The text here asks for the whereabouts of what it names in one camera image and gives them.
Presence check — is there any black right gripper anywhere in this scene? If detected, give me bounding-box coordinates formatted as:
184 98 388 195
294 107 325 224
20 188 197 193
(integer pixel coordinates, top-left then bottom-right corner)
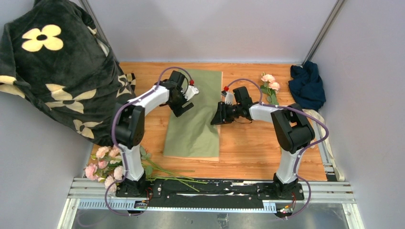
211 101 242 125

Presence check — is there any aluminium frame post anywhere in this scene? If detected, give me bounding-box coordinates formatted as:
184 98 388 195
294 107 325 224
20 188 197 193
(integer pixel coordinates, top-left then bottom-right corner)
79 0 119 63
302 0 346 64

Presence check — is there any right aluminium frame post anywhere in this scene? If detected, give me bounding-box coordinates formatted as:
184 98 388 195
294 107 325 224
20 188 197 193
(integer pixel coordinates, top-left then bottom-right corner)
302 0 346 64

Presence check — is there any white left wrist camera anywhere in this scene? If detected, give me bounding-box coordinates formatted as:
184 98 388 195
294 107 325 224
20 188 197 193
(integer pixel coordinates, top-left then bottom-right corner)
183 85 199 101

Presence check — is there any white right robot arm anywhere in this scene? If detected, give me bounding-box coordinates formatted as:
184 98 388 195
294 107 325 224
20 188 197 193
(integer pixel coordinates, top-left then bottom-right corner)
211 86 315 199

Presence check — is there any black and aluminium base rail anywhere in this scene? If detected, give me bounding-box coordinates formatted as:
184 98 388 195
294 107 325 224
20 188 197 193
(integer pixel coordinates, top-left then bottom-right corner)
58 177 364 229

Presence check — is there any left aluminium frame post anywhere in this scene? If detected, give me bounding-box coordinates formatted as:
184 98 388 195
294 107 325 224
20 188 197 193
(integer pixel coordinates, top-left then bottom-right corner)
79 0 119 63

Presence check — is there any green and peach wrapping paper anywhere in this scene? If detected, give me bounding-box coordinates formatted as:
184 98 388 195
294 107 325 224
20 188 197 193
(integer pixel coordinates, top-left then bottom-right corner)
163 69 223 162

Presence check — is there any cream tote bag strap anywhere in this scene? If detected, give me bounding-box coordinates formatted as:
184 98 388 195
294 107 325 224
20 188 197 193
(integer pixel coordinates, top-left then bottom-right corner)
302 109 345 182

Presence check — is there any small pink flower sprig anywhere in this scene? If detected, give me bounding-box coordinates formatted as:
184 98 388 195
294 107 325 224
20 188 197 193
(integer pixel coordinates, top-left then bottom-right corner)
260 72 281 105

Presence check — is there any pink fake flower bunch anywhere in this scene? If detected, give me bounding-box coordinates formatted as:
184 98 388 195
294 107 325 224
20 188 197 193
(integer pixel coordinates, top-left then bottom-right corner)
84 146 206 195

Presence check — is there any navy blue cloth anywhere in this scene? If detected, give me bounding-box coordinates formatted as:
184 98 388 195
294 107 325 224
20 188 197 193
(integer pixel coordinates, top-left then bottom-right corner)
288 61 326 111

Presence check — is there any dark floral fleece blanket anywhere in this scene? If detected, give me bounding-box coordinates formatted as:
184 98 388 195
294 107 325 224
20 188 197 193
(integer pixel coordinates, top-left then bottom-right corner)
0 0 136 146

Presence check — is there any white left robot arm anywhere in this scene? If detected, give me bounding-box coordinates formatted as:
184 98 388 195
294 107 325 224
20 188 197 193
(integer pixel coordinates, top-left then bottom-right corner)
111 67 199 197

